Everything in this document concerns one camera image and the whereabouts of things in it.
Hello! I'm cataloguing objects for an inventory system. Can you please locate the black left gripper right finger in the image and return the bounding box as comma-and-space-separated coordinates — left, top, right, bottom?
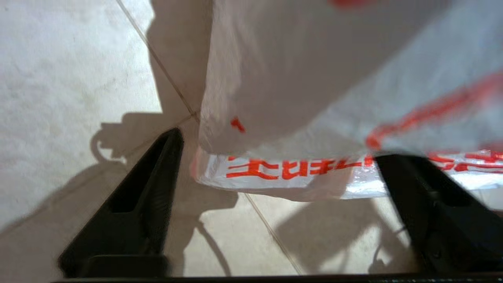
373, 153, 503, 274

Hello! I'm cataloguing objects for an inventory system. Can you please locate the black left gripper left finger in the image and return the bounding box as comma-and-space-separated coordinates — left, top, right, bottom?
58, 127, 184, 277

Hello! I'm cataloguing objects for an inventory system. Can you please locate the new white red-printed bag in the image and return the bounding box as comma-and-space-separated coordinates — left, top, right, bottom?
191, 0, 503, 202

